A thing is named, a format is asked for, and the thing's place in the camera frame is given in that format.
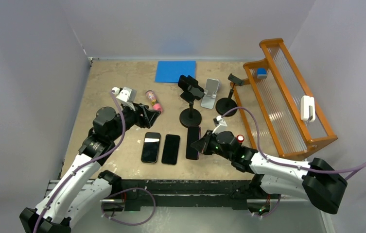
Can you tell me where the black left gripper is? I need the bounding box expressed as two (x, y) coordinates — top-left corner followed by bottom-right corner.
(108, 101), (159, 141)

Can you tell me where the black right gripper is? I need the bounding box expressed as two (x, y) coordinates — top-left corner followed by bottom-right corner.
(192, 130), (233, 161)

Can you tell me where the black phone purple edge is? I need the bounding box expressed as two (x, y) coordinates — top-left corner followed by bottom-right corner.
(185, 126), (201, 160)

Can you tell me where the black phone white stripe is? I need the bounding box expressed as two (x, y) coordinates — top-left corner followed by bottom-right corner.
(140, 132), (161, 164)

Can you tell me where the black round base phone stand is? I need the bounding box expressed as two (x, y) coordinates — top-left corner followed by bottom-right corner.
(179, 85), (204, 128)

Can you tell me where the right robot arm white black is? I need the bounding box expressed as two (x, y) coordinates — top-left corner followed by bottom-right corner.
(191, 130), (348, 214)

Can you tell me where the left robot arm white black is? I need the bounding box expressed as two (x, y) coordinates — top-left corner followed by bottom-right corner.
(19, 103), (160, 233)

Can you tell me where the white silver phone stand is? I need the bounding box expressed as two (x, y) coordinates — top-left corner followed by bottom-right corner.
(200, 78), (220, 109)

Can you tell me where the pink patterned bottle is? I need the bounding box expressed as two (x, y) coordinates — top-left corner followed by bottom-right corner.
(145, 90), (163, 113)

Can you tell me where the red black emergency button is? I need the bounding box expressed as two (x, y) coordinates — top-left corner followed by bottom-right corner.
(236, 134), (244, 144)

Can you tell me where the blue foam mat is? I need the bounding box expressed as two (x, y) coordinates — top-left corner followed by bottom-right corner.
(155, 61), (196, 83)

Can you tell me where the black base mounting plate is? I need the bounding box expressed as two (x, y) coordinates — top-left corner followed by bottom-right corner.
(109, 179), (278, 212)

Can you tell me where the orange wooden rack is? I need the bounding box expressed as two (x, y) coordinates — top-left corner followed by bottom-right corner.
(234, 38), (338, 160)

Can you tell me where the blue sponge block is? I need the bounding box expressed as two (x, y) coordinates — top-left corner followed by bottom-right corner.
(256, 67), (268, 80)

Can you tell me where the white clip on rack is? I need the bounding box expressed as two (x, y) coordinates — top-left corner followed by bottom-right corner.
(300, 95), (316, 122)

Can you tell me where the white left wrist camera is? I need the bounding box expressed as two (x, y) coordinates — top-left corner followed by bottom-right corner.
(111, 87), (137, 111)

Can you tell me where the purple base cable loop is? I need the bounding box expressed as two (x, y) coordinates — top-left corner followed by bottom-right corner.
(101, 188), (157, 228)

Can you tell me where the aluminium frame rail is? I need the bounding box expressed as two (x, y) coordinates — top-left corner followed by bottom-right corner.
(46, 171), (337, 233)

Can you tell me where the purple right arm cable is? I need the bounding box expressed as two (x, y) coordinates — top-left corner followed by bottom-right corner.
(221, 106), (366, 218)

